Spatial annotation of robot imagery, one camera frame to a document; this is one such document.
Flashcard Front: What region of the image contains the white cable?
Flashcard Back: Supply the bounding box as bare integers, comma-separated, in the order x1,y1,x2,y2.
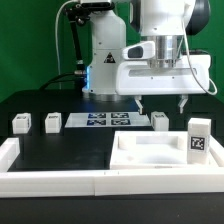
54,0,79,90

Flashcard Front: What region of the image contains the black camera on mount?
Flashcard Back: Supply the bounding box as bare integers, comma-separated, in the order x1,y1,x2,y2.
80,0,113,11

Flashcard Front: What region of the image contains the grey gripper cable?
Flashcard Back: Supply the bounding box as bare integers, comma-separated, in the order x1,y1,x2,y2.
181,13,218,97

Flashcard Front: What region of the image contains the white square tabletop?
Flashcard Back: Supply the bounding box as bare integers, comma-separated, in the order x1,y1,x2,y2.
110,131,219,169

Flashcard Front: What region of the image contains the white marker tag sheet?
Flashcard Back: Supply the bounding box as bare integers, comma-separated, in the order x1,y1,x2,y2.
65,112,150,128

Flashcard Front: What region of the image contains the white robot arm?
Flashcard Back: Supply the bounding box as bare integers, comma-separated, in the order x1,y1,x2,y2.
81,0,211,101

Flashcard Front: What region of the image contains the white U-shaped obstacle fence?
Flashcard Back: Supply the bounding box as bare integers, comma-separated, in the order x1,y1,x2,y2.
0,138,224,198

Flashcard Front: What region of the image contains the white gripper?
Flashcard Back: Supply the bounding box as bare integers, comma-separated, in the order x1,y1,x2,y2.
116,41,211,115

